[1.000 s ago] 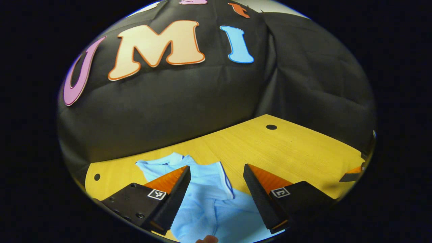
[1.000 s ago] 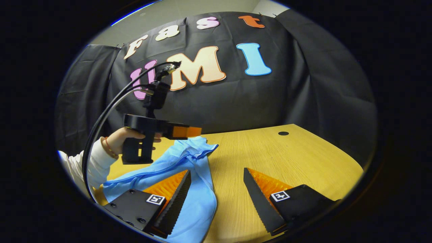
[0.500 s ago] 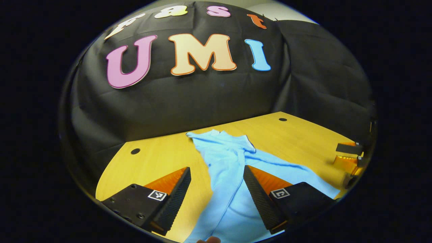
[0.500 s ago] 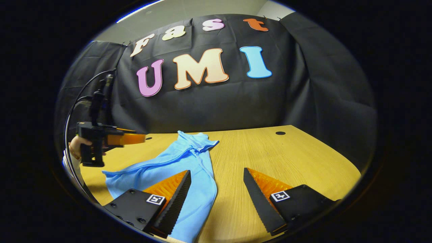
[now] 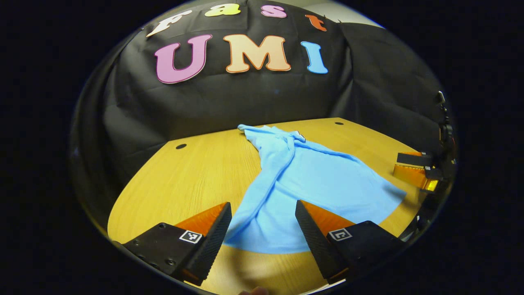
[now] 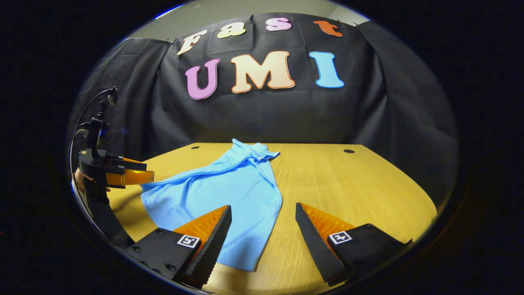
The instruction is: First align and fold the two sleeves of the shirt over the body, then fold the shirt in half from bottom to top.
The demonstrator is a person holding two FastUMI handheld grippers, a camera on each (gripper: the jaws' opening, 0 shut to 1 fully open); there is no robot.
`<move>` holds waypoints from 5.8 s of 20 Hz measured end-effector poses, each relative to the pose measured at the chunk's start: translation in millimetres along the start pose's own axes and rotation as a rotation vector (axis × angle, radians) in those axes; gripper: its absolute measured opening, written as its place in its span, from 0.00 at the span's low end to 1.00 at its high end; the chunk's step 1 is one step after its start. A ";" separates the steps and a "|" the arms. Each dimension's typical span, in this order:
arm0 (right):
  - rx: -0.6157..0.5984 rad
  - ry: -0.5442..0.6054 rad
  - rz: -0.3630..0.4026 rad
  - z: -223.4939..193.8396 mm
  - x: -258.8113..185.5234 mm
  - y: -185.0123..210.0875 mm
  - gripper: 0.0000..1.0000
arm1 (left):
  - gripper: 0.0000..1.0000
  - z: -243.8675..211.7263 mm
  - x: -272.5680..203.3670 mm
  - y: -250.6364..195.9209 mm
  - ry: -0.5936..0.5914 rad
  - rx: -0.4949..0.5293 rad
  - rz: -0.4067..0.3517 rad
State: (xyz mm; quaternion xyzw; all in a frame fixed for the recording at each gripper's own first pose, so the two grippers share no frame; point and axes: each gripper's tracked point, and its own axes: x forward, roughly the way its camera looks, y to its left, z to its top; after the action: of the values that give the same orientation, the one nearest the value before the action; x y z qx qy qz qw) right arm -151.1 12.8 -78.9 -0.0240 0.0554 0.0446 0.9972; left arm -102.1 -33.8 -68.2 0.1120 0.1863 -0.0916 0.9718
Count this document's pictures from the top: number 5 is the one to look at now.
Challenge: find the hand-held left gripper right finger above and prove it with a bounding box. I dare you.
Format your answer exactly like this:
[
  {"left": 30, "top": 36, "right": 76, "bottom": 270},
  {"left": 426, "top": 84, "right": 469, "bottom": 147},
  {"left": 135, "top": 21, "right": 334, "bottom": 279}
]
[{"left": 295, "top": 200, "right": 408, "bottom": 285}]

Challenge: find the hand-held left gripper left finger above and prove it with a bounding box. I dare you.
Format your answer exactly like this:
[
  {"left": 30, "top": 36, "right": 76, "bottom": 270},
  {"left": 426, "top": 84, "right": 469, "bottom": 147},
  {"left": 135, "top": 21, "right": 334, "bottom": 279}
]
[{"left": 111, "top": 202, "right": 233, "bottom": 286}]

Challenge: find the light blue T-shirt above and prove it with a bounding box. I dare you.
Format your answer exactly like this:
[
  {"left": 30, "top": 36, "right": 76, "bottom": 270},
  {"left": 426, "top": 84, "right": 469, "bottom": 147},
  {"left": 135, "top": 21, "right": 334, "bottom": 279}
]
[{"left": 223, "top": 124, "right": 407, "bottom": 254}]

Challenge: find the black backdrop cloth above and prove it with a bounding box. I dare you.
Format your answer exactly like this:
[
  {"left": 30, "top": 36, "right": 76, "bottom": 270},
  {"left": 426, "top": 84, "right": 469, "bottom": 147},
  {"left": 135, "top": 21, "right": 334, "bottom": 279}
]
[{"left": 70, "top": 0, "right": 455, "bottom": 230}]

